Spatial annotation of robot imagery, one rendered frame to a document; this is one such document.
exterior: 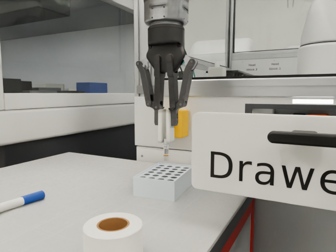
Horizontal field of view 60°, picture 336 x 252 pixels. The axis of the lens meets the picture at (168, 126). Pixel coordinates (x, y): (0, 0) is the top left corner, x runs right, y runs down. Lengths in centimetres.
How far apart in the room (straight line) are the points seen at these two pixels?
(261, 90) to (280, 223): 32
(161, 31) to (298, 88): 34
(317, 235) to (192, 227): 40
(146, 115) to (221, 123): 47
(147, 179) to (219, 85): 32
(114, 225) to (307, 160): 25
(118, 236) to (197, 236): 13
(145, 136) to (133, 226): 52
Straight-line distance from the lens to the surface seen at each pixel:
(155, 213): 49
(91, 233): 35
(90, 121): 121
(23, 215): 54
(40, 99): 105
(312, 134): 35
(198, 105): 77
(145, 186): 56
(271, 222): 79
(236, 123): 39
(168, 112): 59
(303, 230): 78
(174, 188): 53
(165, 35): 58
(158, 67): 60
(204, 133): 41
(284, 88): 72
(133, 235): 35
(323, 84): 71
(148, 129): 85
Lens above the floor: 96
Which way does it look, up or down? 6 degrees down
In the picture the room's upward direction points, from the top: straight up
